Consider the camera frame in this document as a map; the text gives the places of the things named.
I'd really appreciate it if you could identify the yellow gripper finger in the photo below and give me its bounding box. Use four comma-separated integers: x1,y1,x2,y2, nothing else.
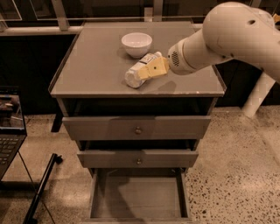
138,66,151,81

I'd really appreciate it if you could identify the clear plastic water bottle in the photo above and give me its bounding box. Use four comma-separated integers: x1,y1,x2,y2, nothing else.
124,52,162,88

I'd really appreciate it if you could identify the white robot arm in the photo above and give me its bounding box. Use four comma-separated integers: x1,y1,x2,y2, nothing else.
136,2,280,82

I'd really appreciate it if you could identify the grey top drawer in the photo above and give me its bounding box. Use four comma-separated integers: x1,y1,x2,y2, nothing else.
62,115,211,141

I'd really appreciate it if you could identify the grey drawer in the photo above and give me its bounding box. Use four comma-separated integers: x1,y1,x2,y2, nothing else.
84,168,195,224
77,150,199,168
62,115,211,141

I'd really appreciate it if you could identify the grey drawer cabinet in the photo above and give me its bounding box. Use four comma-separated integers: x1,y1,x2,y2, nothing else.
48,20,228,224

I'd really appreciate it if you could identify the grey middle drawer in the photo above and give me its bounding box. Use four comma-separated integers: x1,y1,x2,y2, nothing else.
77,150,199,168

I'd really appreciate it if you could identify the grey bottom drawer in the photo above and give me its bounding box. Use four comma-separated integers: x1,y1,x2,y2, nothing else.
84,168,195,224

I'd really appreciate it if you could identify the white ceramic bowl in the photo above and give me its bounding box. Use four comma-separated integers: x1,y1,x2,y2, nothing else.
122,32,152,58

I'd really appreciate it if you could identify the metal railing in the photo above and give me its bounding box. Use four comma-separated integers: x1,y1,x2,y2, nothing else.
0,0,280,37

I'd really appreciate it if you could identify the white pillar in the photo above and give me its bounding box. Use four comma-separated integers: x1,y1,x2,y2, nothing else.
241,73,276,117

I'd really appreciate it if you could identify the black laptop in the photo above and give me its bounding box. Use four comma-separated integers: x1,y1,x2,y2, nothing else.
0,86,27,180

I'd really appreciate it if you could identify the black stand bar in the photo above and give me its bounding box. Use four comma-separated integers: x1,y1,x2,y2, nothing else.
23,153,63,224

